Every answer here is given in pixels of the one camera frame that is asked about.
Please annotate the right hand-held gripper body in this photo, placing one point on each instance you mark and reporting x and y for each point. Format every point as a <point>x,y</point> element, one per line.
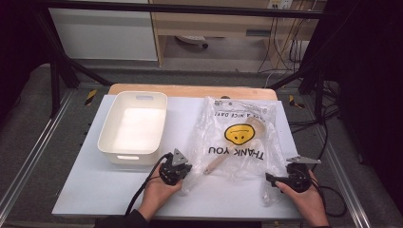
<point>299,177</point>

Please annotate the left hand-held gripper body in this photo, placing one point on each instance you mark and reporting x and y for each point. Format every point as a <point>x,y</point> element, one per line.
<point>172,172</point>

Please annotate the clear printed plastic bag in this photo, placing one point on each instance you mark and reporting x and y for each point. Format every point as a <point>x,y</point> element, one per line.
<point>244,164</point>

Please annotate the beige wooden spoon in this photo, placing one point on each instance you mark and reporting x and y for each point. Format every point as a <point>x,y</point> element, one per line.
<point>218,163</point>

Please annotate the white plastic bin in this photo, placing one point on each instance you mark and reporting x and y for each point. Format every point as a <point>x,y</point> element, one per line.
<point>136,129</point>

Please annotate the person's left hand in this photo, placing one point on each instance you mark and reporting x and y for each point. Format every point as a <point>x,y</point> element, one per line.
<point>157,194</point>

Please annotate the person's right hand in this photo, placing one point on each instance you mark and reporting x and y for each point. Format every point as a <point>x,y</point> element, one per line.
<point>309,204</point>

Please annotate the yellow black tape marker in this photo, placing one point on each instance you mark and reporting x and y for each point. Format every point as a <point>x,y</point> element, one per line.
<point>91,96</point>
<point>296,102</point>

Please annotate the wooden board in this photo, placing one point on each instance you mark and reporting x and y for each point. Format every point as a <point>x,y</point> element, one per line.
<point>190,91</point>

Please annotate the black metal stand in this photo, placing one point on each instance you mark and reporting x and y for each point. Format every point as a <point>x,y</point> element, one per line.
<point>318,91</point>
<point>54,85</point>

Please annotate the black curtain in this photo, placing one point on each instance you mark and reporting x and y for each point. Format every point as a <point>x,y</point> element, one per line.
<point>19,47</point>
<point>370,79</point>

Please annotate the grey chair base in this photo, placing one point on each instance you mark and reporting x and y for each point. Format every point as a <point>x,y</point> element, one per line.
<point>190,39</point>

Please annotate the light wooden desk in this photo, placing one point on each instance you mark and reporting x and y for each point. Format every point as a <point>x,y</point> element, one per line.
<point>206,27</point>

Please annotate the white cabinet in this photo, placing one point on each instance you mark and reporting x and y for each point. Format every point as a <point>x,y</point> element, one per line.
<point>101,34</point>

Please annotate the black metal crossbar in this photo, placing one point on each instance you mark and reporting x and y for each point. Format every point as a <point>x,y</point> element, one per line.
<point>190,9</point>

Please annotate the aluminium rail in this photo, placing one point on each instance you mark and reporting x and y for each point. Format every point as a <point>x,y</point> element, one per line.
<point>31,152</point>
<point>348,190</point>

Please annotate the white wall socket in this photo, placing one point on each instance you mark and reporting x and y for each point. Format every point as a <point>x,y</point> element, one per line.
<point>280,3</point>

